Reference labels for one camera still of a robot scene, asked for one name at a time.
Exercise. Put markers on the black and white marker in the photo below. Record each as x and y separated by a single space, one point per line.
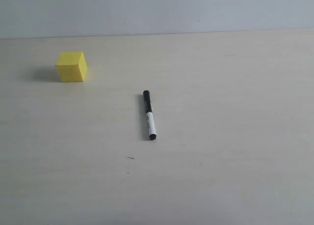
149 115

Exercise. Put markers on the yellow cube block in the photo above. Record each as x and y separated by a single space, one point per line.
71 66

